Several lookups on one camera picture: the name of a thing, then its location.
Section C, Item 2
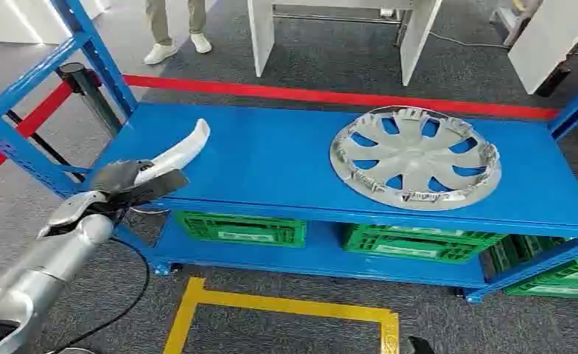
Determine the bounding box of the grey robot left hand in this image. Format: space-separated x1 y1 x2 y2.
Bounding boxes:
37 160 190 240

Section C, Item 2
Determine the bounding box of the white curved plastic part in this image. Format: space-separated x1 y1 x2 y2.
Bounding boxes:
133 118 212 186

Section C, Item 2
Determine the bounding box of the black thin diagonal rod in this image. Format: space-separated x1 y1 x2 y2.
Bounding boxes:
0 77 88 183

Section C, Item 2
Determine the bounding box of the red barrier belt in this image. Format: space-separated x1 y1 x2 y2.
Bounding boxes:
0 82 74 190
122 74 578 124

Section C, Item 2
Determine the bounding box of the green plastic crate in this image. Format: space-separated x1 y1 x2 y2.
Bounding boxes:
174 211 308 249
342 223 507 266
487 234 569 274
504 251 578 300

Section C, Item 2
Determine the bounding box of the blue metal shelf rack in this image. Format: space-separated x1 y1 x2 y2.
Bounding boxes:
0 0 578 305

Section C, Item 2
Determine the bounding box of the person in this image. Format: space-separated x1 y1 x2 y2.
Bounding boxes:
143 0 213 66

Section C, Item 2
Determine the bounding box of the white cabinet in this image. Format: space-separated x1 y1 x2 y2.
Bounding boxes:
0 0 112 46

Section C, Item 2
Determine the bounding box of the silver wheel hubcap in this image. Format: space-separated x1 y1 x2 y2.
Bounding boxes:
329 105 503 212

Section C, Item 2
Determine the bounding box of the white table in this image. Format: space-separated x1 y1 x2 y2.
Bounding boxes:
247 0 444 88

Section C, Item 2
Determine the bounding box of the white slanted panel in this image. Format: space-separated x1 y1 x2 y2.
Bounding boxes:
507 0 578 96

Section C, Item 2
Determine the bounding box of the black stanchion post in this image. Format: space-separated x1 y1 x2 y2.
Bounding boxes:
55 62 124 138

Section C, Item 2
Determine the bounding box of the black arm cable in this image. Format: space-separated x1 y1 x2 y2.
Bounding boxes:
49 236 151 354

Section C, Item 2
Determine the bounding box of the thin floor cable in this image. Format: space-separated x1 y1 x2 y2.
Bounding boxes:
428 31 511 50

